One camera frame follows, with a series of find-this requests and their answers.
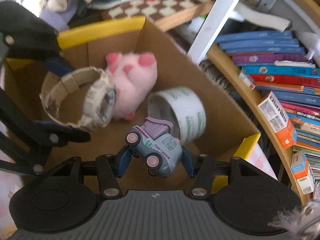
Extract row of books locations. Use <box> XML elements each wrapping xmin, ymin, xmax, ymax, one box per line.
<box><xmin>215</xmin><ymin>30</ymin><xmax>319</xmax><ymax>179</ymax></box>

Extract pink plush pig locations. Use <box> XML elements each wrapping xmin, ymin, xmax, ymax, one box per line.
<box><xmin>106</xmin><ymin>52</ymin><xmax>157</xmax><ymax>120</ymax></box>

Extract wooden chessboard box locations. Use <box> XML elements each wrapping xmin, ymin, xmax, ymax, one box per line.
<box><xmin>101</xmin><ymin>0</ymin><xmax>214</xmax><ymax>31</ymax></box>

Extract white wooden bookshelf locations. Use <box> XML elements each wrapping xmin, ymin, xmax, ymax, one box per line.
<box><xmin>189</xmin><ymin>0</ymin><xmax>319</xmax><ymax>203</ymax></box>

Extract grey purple toy truck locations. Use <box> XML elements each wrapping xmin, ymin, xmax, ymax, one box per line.
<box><xmin>125</xmin><ymin>116</ymin><xmax>183</xmax><ymax>178</ymax></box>

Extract yellow cardboard box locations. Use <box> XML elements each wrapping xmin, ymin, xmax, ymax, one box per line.
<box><xmin>3</xmin><ymin>15</ymin><xmax>262</xmax><ymax>196</ymax></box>

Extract white printed tape roll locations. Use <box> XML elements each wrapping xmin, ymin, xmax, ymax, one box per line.
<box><xmin>148</xmin><ymin>87</ymin><xmax>206</xmax><ymax>144</ymax></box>

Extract orange white small box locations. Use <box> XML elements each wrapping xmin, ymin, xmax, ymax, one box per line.
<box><xmin>258</xmin><ymin>91</ymin><xmax>297</xmax><ymax>149</ymax></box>

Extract beige camouflage wrist watch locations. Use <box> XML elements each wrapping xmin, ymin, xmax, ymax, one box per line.
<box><xmin>40</xmin><ymin>67</ymin><xmax>117</xmax><ymax>132</ymax></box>

